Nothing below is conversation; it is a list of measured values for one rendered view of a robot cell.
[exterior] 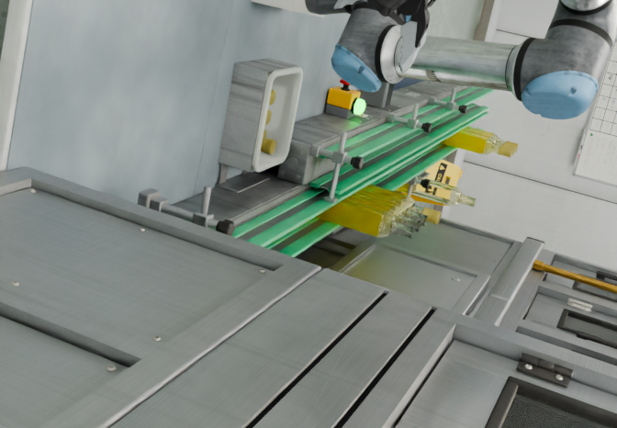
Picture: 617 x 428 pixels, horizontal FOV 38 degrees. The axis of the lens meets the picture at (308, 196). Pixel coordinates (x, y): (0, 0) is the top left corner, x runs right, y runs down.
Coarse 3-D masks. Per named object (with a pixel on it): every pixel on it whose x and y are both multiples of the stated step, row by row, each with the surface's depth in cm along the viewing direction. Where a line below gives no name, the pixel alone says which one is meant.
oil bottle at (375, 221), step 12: (336, 204) 213; (348, 204) 213; (360, 204) 215; (324, 216) 215; (336, 216) 214; (348, 216) 213; (360, 216) 212; (372, 216) 210; (384, 216) 210; (360, 228) 212; (372, 228) 211; (384, 228) 210
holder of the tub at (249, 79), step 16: (240, 64) 186; (256, 64) 190; (272, 64) 194; (288, 64) 199; (240, 80) 187; (256, 80) 186; (240, 96) 188; (256, 96) 187; (240, 112) 189; (256, 112) 187; (224, 128) 191; (240, 128) 190; (256, 128) 188; (224, 144) 192; (240, 144) 190; (224, 160) 193; (240, 160) 191; (224, 176) 197; (240, 176) 204; (256, 176) 207
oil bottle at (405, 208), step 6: (360, 192) 224; (366, 192) 225; (372, 192) 226; (378, 198) 222; (384, 198) 222; (390, 198) 223; (396, 198) 224; (396, 204) 220; (402, 204) 221; (402, 210) 220; (408, 210) 221
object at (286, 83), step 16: (272, 80) 185; (288, 80) 200; (288, 96) 201; (272, 112) 203; (288, 112) 202; (272, 128) 204; (288, 128) 203; (256, 144) 189; (288, 144) 204; (256, 160) 189; (272, 160) 199
